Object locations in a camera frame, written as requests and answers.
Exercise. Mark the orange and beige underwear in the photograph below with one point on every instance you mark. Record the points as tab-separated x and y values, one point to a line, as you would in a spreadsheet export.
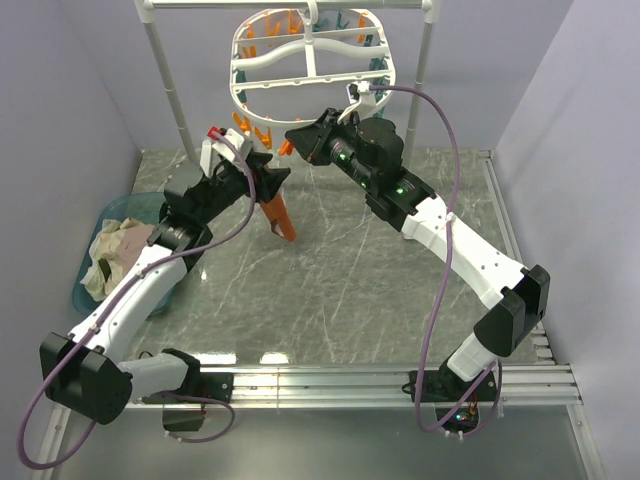
277	215

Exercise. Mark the teal plastic laundry basket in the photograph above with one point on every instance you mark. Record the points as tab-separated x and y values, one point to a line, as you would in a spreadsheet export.
144	207

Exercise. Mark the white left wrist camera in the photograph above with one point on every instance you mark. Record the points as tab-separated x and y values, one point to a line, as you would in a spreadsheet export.
222	139

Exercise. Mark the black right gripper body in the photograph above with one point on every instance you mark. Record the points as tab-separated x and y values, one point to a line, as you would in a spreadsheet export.
335	142

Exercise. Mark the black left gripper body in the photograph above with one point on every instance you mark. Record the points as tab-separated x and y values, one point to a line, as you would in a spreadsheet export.
228	188

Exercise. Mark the white oval clip hanger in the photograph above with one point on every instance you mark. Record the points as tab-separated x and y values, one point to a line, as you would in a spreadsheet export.
278	53

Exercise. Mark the cream cloth in basket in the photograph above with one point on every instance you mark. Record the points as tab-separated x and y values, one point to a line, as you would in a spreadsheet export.
110	261

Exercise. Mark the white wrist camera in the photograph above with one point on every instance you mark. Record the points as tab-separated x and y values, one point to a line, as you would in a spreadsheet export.
222	139
362	102

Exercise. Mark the white clothes rack frame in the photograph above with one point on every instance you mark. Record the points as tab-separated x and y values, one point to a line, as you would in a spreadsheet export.
146	11

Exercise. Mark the aluminium mounting rail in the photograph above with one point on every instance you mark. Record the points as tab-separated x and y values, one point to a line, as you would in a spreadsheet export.
325	387

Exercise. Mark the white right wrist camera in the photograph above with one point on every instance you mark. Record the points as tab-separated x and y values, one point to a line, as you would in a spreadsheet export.
362	102

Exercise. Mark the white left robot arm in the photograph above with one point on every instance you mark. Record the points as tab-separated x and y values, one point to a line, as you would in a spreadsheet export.
192	199

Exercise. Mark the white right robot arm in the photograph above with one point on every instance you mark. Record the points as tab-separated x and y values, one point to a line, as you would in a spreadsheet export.
369	151

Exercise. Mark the pink cloth in basket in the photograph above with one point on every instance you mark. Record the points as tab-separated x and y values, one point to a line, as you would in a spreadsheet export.
133	240

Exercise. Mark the orange clip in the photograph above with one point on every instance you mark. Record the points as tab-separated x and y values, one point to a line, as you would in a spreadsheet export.
265	137
286	148
243	123

